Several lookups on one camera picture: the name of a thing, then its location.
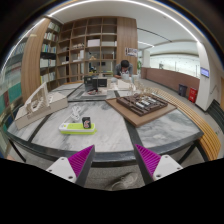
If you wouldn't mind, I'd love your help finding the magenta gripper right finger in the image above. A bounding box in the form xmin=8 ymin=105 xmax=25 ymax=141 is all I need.
xmin=134 ymin=144 xmax=182 ymax=185

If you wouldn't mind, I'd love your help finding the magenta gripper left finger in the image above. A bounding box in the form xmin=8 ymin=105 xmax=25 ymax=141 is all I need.
xmin=47 ymin=145 xmax=95 ymax=187

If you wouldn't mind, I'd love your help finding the white shoe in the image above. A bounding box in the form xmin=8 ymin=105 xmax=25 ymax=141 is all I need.
xmin=111 ymin=172 xmax=138 ymax=191

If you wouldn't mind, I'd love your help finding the green white power strip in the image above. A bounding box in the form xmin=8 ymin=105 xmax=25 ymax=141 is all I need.
xmin=59 ymin=123 xmax=96 ymax=135

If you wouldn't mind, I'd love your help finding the brown architectural model board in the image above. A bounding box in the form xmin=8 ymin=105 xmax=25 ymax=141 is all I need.
xmin=106 ymin=93 xmax=176 ymax=127

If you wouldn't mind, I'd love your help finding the white architectural model left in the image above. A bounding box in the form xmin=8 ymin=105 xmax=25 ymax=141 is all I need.
xmin=15 ymin=82 xmax=68 ymax=129

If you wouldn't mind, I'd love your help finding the dark grey bin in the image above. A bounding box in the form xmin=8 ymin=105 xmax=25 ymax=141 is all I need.
xmin=178 ymin=84 xmax=187 ymax=97

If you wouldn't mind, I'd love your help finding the red bin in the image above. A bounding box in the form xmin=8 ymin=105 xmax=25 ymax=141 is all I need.
xmin=188 ymin=88 xmax=198 ymax=103

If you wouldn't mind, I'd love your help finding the black box on table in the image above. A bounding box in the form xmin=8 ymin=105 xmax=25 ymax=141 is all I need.
xmin=84 ymin=76 xmax=107 ymax=91

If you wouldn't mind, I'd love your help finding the person in dark shirt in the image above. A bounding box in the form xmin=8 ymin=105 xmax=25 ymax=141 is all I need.
xmin=113 ymin=60 xmax=133 ymax=79

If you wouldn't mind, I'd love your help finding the wooden bookshelf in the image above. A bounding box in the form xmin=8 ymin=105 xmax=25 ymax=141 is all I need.
xmin=21 ymin=16 xmax=138 ymax=99

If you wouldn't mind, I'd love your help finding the white coiled cable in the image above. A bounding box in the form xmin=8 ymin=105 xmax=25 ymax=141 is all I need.
xmin=69 ymin=104 xmax=83 ymax=123

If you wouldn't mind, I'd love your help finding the wall screen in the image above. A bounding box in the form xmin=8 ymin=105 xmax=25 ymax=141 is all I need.
xmin=200 ymin=67 xmax=210 ymax=78

